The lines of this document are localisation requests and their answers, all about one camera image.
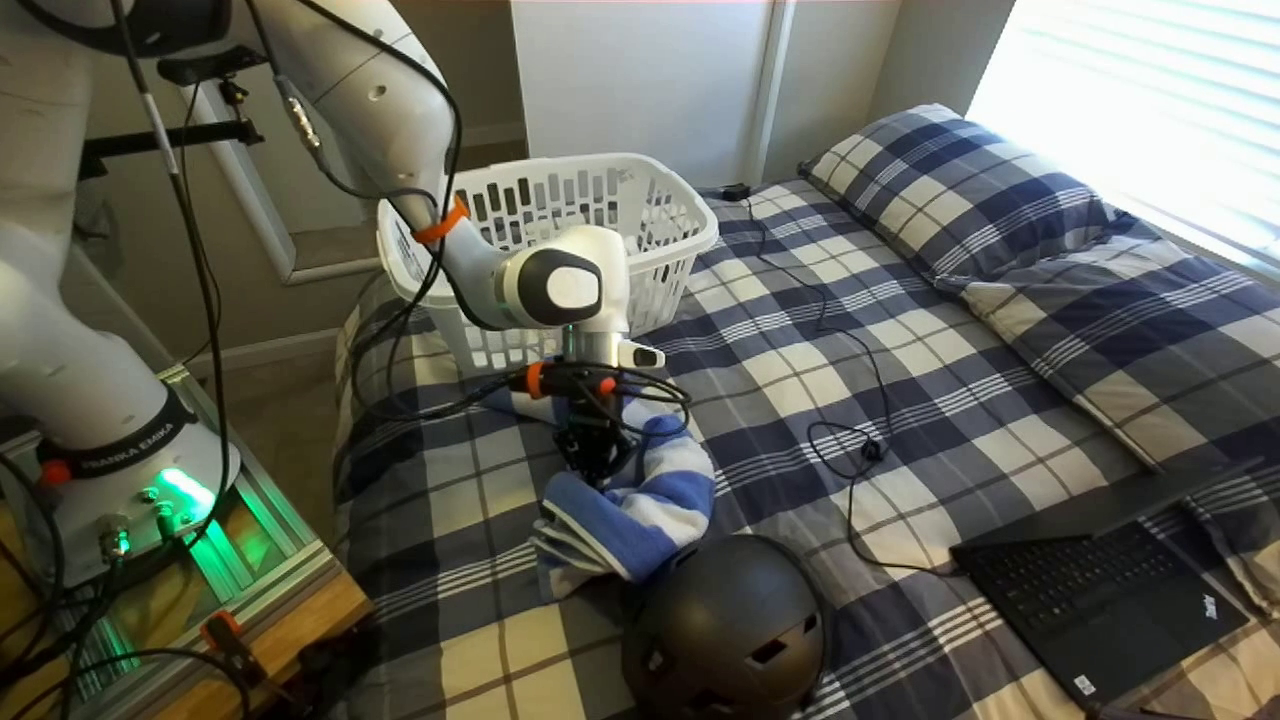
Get white and blue striped towel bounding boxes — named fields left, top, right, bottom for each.
left=528, top=391, right=720, bottom=594

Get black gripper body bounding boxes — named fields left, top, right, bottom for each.
left=550, top=368, right=644, bottom=479

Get white door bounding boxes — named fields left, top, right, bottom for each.
left=506, top=0, right=806, bottom=192

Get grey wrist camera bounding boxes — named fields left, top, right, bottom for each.
left=582, top=337, right=666, bottom=377

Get white window blinds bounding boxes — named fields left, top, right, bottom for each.
left=965, top=0, right=1280, bottom=275

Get black mounting bar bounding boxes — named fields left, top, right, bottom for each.
left=76, top=41, right=270, bottom=186

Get large plaid pillow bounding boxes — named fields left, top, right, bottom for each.
left=803, top=99, right=1166, bottom=297

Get black laptop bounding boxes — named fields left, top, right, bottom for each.
left=944, top=475, right=1265, bottom=712

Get small plaid pillow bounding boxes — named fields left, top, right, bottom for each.
left=956, top=216, right=1280, bottom=474

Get metal robot stand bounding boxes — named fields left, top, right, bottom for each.
left=0, top=374, right=345, bottom=712

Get black helmet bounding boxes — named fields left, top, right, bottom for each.
left=615, top=534, right=830, bottom=720

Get white plastic laundry basket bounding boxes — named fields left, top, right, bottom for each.
left=373, top=148, right=725, bottom=380

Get thin black cable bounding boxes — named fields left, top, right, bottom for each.
left=800, top=299, right=936, bottom=582

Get wooden table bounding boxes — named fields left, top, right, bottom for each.
left=0, top=570, right=378, bottom=720

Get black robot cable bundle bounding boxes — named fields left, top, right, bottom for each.
left=14, top=0, right=472, bottom=566

